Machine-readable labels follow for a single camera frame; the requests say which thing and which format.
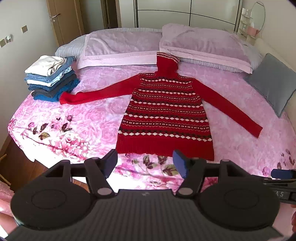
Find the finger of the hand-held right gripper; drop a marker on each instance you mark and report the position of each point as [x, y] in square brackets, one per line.
[283, 173]

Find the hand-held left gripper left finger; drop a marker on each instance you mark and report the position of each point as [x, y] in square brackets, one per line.
[110, 162]

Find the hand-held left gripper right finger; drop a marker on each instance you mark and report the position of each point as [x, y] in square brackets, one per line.
[181, 164]

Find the red knitted sweater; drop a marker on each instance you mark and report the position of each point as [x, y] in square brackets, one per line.
[166, 111]

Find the stack of folded clothes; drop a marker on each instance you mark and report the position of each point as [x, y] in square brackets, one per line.
[50, 81]

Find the pink floral blanket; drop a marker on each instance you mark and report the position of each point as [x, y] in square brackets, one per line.
[92, 120]

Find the grey-blue cushion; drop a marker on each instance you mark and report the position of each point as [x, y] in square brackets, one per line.
[272, 85]

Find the pink plastic bag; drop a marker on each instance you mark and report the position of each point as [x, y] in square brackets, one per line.
[5, 197]

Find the pink pillow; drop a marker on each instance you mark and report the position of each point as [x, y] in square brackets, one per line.
[208, 44]
[120, 44]

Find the white padded headboard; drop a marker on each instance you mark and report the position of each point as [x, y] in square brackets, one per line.
[277, 49]

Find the pink box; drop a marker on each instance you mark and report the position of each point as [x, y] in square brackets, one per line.
[252, 31]

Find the wooden door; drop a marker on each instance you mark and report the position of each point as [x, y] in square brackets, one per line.
[67, 20]

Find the white wardrobe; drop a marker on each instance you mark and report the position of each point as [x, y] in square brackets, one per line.
[161, 14]

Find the white vanity shelf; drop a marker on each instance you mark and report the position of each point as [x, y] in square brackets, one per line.
[242, 25]

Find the oval mirror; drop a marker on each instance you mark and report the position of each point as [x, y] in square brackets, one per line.
[257, 14]

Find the brown wall switch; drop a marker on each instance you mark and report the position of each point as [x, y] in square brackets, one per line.
[24, 28]

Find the white wall plug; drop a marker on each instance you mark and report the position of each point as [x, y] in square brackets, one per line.
[8, 38]

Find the beige wall socket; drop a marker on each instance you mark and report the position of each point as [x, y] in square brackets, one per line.
[2, 42]

